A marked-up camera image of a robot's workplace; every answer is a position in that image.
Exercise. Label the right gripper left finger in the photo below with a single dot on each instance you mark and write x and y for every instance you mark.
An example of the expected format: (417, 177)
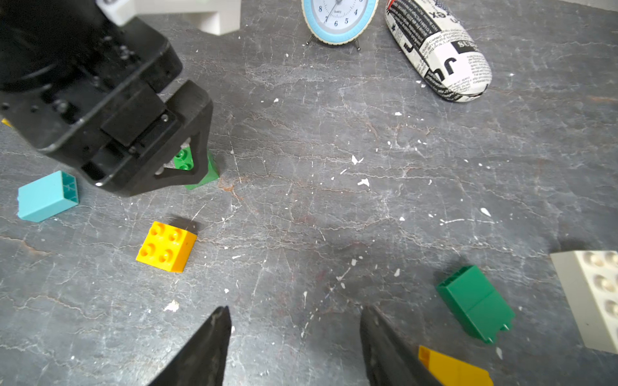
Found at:
(202, 359)

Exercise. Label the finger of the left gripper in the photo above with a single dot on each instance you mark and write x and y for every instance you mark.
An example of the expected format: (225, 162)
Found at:
(172, 151)

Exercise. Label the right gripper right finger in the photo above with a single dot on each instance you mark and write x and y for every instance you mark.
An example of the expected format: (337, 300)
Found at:
(388, 358)

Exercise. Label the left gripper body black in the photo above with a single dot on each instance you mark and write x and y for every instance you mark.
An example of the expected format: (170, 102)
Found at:
(72, 81)

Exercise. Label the yellow lego brick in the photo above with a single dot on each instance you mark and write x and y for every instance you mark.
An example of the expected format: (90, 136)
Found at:
(166, 247)
(452, 372)

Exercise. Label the turquoise lego brick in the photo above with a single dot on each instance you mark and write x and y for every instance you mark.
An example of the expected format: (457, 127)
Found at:
(47, 197)

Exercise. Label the cream long lego brick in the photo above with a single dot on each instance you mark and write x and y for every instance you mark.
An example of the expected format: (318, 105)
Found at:
(589, 281)

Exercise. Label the dark green lego brick right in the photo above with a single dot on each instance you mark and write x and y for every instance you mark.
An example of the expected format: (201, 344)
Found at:
(476, 304)

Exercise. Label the blue alarm clock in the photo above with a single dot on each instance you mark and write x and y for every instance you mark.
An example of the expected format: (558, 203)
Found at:
(338, 22)

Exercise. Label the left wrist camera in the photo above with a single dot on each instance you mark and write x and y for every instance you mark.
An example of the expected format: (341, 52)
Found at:
(210, 16)

